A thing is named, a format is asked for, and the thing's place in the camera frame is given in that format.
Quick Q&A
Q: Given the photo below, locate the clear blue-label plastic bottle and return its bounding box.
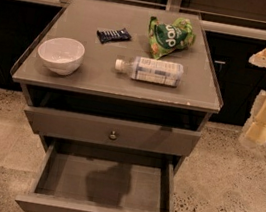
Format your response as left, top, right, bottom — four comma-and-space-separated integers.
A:
114, 56, 184, 88

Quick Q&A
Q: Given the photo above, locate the closed grey top drawer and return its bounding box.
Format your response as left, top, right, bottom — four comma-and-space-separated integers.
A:
24, 106, 200, 157

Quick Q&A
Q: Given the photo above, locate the grey drawer cabinet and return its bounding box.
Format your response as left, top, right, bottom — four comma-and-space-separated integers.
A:
0, 0, 238, 212

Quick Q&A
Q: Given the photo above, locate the open grey middle drawer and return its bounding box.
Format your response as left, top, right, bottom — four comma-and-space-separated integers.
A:
16, 141, 174, 212

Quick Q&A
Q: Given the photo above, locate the green chip bag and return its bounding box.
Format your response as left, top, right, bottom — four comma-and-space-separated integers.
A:
148, 16, 196, 60

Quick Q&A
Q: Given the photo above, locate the dark blue snack bar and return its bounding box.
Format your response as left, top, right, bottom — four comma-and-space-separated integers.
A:
96, 28, 131, 44

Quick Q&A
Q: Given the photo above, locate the white ceramic bowl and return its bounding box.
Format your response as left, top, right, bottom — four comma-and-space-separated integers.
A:
38, 37, 85, 75

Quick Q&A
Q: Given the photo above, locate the dark cabinet wall with rail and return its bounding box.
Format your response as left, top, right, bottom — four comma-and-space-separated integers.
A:
0, 0, 266, 126

